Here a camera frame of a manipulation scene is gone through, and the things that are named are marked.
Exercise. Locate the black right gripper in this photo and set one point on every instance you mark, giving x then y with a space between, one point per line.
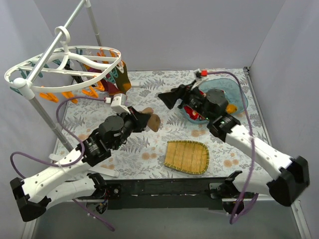
185 92

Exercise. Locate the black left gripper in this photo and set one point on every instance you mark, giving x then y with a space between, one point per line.
136 117

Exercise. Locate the red white patterned sock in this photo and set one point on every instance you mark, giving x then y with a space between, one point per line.
192 114

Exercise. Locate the mustard yellow sock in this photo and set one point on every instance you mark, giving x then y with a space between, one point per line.
231 109

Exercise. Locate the white round clip hanger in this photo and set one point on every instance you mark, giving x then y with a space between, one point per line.
22 75

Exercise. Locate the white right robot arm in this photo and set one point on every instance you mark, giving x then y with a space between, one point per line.
287 177

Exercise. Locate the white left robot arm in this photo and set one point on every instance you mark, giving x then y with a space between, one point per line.
37 193

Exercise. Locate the floral patterned table mat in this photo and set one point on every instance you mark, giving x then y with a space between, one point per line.
143 155

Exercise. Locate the purple striped sock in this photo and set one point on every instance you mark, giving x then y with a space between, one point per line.
108 82

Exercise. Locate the olive green orange-toe sock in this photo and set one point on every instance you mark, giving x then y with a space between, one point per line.
122 81

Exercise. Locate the woven bamboo tray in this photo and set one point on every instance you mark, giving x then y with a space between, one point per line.
186 156

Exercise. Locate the blue transparent plastic basin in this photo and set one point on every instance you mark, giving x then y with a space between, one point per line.
231 92

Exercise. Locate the white drying rack stand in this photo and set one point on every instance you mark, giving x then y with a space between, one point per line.
30 95

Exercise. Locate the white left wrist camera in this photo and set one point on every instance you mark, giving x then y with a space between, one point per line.
118 104

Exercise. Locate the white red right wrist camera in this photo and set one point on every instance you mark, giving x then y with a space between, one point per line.
200 77

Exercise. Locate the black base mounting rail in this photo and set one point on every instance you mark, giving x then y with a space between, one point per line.
170 193

